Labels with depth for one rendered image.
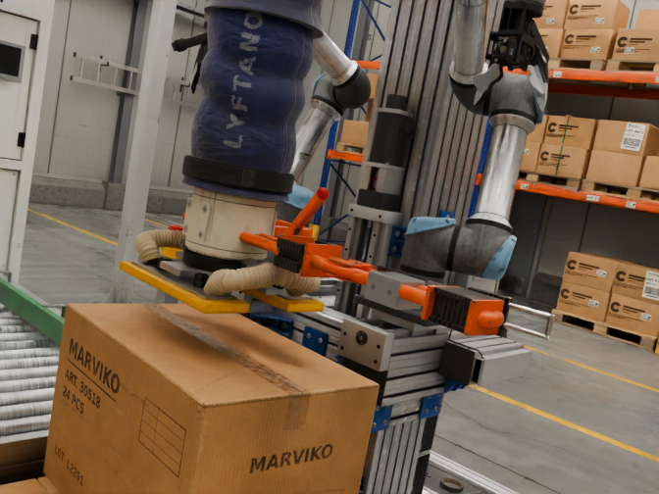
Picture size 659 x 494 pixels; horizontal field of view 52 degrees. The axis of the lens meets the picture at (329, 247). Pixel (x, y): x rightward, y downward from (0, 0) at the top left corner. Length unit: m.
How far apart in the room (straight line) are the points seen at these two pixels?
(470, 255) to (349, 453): 0.58
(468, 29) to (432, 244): 0.51
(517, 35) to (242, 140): 0.56
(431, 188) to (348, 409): 0.81
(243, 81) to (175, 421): 0.62
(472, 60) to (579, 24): 7.44
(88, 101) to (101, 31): 1.10
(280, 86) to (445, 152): 0.75
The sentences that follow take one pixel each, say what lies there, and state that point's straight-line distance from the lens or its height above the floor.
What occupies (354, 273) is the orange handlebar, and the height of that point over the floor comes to 1.18.
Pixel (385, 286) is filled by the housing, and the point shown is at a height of 1.18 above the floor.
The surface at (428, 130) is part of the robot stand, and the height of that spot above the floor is 1.49.
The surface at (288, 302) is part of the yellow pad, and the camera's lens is 1.34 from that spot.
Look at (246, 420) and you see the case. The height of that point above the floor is 0.91.
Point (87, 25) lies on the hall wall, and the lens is 11.62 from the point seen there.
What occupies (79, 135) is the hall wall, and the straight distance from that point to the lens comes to 11.58.
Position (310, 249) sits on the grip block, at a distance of 1.17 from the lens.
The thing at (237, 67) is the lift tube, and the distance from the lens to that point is 1.33.
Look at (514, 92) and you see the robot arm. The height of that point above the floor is 1.61.
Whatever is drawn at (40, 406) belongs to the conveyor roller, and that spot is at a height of 0.54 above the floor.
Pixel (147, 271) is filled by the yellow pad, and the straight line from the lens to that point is 1.43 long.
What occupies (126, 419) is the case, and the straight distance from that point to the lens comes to 1.36.
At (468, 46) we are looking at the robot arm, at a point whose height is 1.68.
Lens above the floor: 1.34
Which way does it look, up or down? 7 degrees down
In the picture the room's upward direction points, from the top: 10 degrees clockwise
